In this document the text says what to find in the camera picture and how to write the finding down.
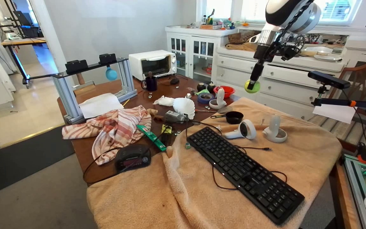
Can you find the small gray box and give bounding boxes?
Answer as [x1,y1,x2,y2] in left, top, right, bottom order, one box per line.
[164,109,190,125]

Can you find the white folded paper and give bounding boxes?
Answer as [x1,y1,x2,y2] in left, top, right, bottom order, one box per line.
[78,91,126,120]

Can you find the black computer mouse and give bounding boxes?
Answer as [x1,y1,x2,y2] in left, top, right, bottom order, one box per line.
[113,142,154,172]

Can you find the red striped cloth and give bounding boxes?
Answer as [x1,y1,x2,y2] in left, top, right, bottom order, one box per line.
[60,104,154,166]

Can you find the aluminium profile frame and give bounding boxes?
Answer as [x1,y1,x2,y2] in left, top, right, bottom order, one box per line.
[51,57,139,125]

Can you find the dark gray floor mat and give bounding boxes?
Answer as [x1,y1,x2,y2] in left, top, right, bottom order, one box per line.
[0,125,78,200]

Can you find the black stand bar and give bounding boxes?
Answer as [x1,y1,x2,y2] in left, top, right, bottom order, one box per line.
[312,95,366,116]

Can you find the black computer keyboard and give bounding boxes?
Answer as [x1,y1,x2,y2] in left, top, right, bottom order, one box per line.
[186,125,307,226]

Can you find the aluminium rail rack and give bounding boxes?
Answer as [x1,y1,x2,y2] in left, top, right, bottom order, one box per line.
[342,151,366,229]

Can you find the wooden desk black legs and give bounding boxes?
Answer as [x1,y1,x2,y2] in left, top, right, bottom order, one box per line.
[0,35,60,86]

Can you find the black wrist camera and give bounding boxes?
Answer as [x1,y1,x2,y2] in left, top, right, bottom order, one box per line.
[277,40,304,60]

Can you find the red plastic bowl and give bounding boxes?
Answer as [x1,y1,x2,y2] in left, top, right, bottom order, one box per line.
[214,85,237,100]

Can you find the yellow black tag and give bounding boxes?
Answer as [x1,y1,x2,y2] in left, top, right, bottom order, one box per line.
[160,123,176,137]

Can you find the white crumpled tissue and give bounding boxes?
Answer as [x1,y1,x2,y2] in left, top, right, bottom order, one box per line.
[153,94,177,108]

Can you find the black block on frame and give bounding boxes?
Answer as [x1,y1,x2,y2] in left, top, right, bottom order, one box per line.
[64,58,91,76]
[98,52,119,66]

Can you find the white paper sheet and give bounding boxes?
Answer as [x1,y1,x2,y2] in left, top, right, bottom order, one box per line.
[312,102,357,125]

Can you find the white toaster oven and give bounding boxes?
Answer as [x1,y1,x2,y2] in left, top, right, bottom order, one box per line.
[127,48,178,82]

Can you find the light blue ball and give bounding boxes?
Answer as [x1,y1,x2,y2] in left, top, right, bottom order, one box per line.
[105,66,120,82]

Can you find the white glass-door cabinet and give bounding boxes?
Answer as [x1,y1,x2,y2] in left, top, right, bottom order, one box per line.
[164,24,235,83]

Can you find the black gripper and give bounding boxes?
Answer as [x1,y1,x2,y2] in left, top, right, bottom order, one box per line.
[248,40,284,86]

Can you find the black mug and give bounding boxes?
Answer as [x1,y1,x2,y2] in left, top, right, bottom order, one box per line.
[140,71,159,92]

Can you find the white drawer cabinet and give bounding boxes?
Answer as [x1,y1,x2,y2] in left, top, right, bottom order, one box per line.
[214,41,366,123]

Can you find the tan terry towel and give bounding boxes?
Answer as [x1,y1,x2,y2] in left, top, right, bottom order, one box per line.
[85,96,345,229]

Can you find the thin black keyboard cable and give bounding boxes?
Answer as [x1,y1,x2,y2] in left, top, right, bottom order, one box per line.
[210,143,290,192]

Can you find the green paper sheet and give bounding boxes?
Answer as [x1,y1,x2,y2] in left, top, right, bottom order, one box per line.
[195,86,213,96]

